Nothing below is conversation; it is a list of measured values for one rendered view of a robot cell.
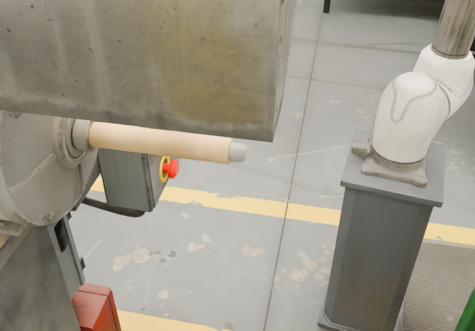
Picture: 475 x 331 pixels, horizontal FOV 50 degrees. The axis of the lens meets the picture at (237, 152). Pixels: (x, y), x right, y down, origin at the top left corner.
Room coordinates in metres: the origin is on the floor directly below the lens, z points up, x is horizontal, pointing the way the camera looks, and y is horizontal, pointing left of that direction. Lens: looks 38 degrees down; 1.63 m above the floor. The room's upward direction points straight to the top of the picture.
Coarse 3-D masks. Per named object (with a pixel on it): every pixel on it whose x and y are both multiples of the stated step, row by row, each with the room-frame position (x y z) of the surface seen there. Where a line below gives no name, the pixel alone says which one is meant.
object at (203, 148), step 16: (96, 128) 0.53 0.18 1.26; (112, 128) 0.52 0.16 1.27; (128, 128) 0.52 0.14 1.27; (144, 128) 0.53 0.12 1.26; (96, 144) 0.52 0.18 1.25; (112, 144) 0.51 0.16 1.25; (128, 144) 0.51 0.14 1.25; (144, 144) 0.50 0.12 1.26; (160, 144) 0.50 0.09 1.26; (176, 144) 0.50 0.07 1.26; (192, 144) 0.50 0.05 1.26; (208, 144) 0.49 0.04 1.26; (224, 144) 0.49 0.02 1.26; (208, 160) 0.49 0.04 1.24; (224, 160) 0.48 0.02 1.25
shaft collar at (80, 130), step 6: (78, 120) 0.53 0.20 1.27; (84, 120) 0.53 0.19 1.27; (78, 126) 0.52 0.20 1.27; (84, 126) 0.52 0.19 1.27; (90, 126) 0.53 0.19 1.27; (72, 132) 0.52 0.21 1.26; (78, 132) 0.52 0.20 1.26; (84, 132) 0.52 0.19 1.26; (72, 138) 0.52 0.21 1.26; (78, 138) 0.51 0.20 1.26; (84, 138) 0.51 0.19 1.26; (78, 144) 0.51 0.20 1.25; (84, 144) 0.51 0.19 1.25; (84, 150) 0.52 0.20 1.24; (90, 150) 0.52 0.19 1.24
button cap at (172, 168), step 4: (172, 160) 0.80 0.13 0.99; (176, 160) 0.81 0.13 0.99; (164, 164) 0.80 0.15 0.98; (168, 164) 0.80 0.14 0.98; (172, 164) 0.79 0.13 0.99; (176, 164) 0.80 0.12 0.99; (164, 168) 0.79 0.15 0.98; (168, 168) 0.78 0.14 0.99; (172, 168) 0.78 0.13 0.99; (176, 168) 0.79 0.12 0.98; (164, 172) 0.79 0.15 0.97; (168, 172) 0.78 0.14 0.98; (172, 172) 0.78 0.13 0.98; (176, 172) 0.79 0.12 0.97; (168, 176) 0.78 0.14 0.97; (172, 176) 0.78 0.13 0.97
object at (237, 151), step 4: (232, 144) 0.49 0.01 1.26; (236, 144) 0.49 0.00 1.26; (240, 144) 0.49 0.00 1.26; (232, 148) 0.49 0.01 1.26; (236, 148) 0.49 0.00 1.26; (240, 148) 0.49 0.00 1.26; (244, 148) 0.49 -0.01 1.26; (228, 152) 0.49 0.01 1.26; (232, 152) 0.49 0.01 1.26; (236, 152) 0.49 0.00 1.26; (240, 152) 0.49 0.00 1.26; (244, 152) 0.49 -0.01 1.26; (228, 156) 0.48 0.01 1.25; (232, 156) 0.48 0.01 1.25; (236, 156) 0.48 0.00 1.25; (240, 156) 0.48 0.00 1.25; (244, 156) 0.48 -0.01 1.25; (228, 160) 0.49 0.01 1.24; (232, 160) 0.48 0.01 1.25; (236, 160) 0.48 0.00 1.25; (240, 160) 0.48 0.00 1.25; (244, 160) 0.49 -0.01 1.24
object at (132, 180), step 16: (112, 160) 0.74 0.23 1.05; (128, 160) 0.73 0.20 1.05; (144, 160) 0.73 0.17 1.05; (160, 160) 0.79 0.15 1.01; (112, 176) 0.74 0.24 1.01; (128, 176) 0.73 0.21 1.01; (144, 176) 0.73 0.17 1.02; (160, 176) 0.77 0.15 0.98; (112, 192) 0.74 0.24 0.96; (128, 192) 0.73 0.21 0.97; (144, 192) 0.73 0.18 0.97; (160, 192) 0.77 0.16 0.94; (112, 208) 0.76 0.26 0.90; (128, 208) 0.73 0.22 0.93; (144, 208) 0.73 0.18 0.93
